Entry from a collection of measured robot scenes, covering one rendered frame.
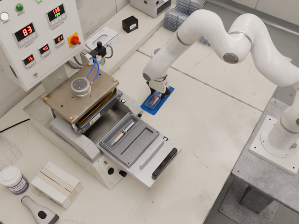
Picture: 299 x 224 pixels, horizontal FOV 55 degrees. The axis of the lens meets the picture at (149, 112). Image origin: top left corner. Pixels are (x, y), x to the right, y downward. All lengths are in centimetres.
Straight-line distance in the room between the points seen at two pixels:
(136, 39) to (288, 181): 119
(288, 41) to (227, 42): 243
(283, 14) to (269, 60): 240
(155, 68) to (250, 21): 44
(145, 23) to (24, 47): 108
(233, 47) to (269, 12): 253
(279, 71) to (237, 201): 127
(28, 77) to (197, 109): 89
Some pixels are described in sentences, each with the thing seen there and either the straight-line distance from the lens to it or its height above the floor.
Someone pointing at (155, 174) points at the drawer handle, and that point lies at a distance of 113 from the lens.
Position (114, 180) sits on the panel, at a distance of 137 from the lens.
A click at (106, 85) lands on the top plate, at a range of 124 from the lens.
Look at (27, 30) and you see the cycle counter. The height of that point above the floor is 140.
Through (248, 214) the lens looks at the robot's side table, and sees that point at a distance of 223.
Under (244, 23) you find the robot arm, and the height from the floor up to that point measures 139.
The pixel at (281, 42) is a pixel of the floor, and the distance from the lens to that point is 342.
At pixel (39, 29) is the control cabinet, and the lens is 114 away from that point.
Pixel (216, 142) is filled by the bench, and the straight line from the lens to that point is 153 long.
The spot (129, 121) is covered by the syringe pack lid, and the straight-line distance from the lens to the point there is 125.
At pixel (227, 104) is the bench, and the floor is 75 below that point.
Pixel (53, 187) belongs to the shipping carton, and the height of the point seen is 84.
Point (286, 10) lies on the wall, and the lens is 350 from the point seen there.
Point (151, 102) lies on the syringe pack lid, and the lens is 159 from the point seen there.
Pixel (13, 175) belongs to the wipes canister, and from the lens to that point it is 136.
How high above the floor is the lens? 205
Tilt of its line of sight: 55 degrees down
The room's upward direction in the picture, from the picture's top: 2 degrees clockwise
